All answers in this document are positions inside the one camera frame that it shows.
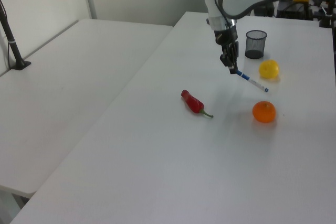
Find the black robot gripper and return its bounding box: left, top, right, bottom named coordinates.
left=214, top=25, right=240, bottom=76

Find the blue and white marker pen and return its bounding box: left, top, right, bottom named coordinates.
left=235, top=70, right=270, bottom=93

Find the black mesh pen cup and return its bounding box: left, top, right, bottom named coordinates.
left=244, top=30, right=268, bottom=59

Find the yellow lemon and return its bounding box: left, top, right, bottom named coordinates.
left=258, top=59, right=280, bottom=79

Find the red chili pepper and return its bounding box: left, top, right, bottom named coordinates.
left=180, top=89, right=214, bottom=119

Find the orange mandarin fruit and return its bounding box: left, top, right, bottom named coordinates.
left=252, top=100, right=277, bottom=124

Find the black equipment box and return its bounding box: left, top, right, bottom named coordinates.
left=275, top=0, right=313, bottom=20

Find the red and black clamp stand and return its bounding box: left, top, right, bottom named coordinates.
left=318, top=0, right=336, bottom=28

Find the black pole with base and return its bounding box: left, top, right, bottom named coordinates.
left=0, top=0, right=32, bottom=71

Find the white table leg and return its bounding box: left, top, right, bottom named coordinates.
left=0, top=189, right=30, bottom=224

